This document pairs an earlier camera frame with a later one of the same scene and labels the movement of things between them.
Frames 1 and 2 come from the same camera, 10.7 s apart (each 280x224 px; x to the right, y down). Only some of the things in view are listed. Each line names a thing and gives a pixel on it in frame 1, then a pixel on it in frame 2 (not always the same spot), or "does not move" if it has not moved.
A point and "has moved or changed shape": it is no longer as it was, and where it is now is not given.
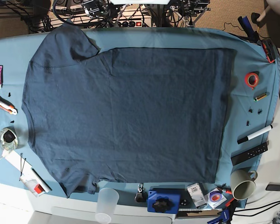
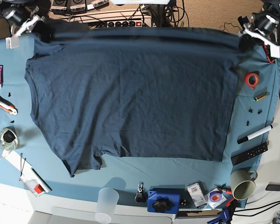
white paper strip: [25, 168] does not move
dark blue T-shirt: [125, 115] has moved or changed shape
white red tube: [35, 188] does not move
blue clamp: [225, 217] does not move
